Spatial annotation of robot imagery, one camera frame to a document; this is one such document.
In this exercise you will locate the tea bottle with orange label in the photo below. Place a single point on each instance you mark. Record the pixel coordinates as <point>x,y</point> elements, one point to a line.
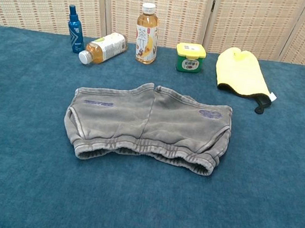
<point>145,43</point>

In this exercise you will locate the tea bottle with green label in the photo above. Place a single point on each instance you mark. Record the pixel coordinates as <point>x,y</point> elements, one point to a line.
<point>105,47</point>

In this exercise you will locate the blue spray bottle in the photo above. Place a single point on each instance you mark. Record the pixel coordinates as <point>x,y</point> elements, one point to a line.
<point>76,35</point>

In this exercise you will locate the grey cotton shorts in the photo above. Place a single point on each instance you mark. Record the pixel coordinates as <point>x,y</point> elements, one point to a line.
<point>129,122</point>

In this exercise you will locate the yellow mitt with black trim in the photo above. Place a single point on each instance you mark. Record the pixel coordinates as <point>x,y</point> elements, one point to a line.
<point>238,72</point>

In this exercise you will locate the yellow round container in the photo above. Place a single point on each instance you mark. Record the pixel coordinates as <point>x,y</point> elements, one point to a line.
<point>190,57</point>

